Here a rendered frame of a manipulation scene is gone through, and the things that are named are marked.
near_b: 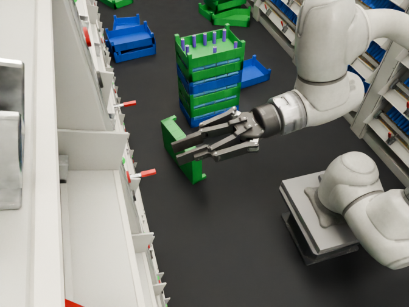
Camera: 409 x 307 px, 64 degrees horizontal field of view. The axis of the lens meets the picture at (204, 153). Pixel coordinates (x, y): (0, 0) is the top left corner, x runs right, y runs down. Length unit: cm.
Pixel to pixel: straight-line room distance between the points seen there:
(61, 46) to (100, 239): 15
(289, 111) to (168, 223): 95
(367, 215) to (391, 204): 8
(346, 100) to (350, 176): 43
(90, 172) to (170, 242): 117
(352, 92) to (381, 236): 50
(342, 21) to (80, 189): 53
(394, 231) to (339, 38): 63
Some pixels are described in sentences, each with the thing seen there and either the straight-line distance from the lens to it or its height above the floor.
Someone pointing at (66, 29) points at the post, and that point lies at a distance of 25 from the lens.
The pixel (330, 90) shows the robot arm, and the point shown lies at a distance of 73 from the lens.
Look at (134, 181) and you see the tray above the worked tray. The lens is 52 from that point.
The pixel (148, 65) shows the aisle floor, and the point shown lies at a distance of 240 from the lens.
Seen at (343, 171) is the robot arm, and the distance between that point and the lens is 117.
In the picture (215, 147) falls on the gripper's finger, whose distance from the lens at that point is 70.
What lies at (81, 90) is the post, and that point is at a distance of 27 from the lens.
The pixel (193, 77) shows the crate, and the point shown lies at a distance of 167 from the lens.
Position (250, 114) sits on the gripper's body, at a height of 83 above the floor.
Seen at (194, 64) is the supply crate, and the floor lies 42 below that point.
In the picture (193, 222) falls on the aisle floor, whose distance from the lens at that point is 152.
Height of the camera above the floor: 133
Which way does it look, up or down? 49 degrees down
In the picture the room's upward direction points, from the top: straight up
